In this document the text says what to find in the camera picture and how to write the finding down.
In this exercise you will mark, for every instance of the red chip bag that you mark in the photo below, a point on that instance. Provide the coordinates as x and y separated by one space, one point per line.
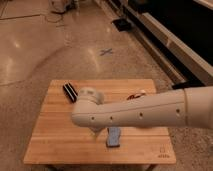
137 95

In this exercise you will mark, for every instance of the blue sponge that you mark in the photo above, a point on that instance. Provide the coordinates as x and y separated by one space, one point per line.
113 137

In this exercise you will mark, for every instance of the wooden table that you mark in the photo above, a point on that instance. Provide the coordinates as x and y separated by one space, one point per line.
55 140

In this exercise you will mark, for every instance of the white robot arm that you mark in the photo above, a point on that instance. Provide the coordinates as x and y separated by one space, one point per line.
189 107

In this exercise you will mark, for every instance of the black rectangular case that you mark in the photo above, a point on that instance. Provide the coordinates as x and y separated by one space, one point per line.
70 92

